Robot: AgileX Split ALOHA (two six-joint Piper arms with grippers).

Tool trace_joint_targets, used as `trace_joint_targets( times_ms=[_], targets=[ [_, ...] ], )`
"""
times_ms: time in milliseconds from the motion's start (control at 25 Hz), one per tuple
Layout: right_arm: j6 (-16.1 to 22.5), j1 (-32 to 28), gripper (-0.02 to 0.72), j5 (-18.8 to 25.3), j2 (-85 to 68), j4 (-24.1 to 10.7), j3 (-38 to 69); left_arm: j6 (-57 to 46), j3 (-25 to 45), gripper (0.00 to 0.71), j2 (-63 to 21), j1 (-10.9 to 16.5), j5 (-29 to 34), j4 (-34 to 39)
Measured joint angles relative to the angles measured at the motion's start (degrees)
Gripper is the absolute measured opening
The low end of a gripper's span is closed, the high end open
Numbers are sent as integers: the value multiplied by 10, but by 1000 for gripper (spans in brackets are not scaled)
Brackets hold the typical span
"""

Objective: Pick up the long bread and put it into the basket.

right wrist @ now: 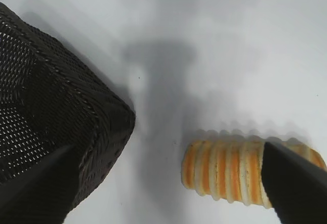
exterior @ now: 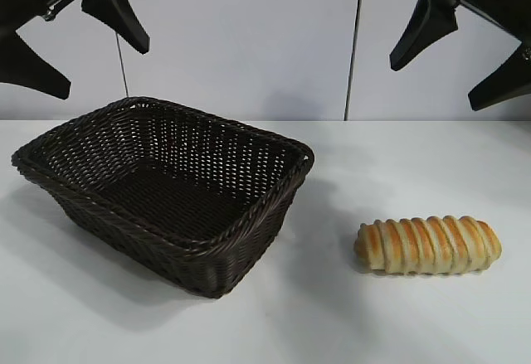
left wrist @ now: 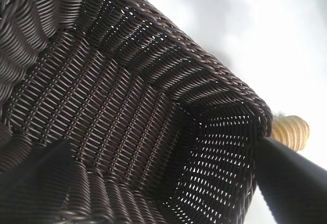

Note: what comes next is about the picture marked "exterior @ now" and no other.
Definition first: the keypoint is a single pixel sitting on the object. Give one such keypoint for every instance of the dark brown wicker basket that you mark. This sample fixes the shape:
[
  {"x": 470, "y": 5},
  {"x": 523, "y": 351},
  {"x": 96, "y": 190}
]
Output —
[{"x": 145, "y": 202}]

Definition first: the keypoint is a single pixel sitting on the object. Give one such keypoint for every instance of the long striped bread loaf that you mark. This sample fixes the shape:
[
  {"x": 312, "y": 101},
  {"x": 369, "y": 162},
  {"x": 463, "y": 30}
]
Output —
[{"x": 427, "y": 246}]

